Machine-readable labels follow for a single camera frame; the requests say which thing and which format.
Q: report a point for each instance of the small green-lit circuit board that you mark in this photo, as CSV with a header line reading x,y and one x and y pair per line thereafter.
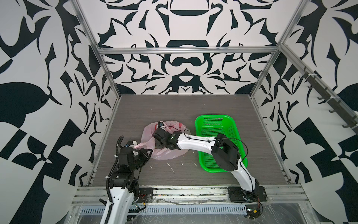
x,y
253,211

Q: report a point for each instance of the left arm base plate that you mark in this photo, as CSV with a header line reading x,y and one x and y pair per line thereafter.
x,y
144,195

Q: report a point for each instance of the white slotted cable duct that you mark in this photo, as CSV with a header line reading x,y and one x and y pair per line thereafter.
x,y
195,209

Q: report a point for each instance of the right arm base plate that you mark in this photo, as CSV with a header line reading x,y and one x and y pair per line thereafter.
x,y
238,195

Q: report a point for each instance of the pink plastic bag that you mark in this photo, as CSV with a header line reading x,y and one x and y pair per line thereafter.
x,y
160,152

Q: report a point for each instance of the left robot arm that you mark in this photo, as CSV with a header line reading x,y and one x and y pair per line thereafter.
x,y
122,186

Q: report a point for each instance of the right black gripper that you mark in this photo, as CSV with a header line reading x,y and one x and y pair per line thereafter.
x,y
156,144

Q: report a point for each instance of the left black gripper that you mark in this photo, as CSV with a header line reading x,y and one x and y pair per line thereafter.
x,y
141,152

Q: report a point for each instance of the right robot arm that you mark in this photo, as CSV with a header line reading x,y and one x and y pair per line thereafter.
x,y
221,148

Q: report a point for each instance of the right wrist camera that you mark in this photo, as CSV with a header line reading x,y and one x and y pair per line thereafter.
x,y
161,125

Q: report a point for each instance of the aluminium front rail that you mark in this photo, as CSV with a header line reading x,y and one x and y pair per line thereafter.
x,y
289,193

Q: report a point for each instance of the black wall hook rack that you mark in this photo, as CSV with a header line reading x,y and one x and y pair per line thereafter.
x,y
327,95

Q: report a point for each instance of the green plastic perforated basket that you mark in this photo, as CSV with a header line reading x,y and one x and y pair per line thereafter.
x,y
212,125

